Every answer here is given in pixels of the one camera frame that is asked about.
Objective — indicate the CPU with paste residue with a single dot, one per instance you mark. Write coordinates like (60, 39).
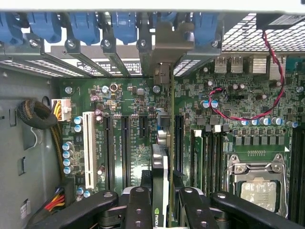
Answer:
(258, 195)

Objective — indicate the black RAM slot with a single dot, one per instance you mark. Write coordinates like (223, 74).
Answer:
(222, 162)
(207, 162)
(215, 162)

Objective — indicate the white PCI expansion slot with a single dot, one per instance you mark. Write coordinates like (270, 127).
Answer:
(90, 148)

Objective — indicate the blue card retention clip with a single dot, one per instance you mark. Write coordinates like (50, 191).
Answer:
(84, 28)
(10, 28)
(206, 27)
(166, 17)
(45, 27)
(125, 27)

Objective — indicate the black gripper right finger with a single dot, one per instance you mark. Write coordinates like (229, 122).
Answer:
(193, 210)

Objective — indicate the short expansion slot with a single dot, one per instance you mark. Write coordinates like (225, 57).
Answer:
(143, 126)

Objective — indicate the black open PC case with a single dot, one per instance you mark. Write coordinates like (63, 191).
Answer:
(207, 51)

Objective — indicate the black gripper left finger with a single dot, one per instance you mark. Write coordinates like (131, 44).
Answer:
(139, 210)

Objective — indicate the long expansion slot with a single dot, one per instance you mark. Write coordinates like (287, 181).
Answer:
(108, 152)
(179, 143)
(126, 152)

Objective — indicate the metal CPU socket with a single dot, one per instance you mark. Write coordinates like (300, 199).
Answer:
(257, 170)

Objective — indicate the white power connector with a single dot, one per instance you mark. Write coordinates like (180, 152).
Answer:
(65, 105)

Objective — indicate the green motherboard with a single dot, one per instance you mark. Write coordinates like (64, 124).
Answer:
(133, 95)

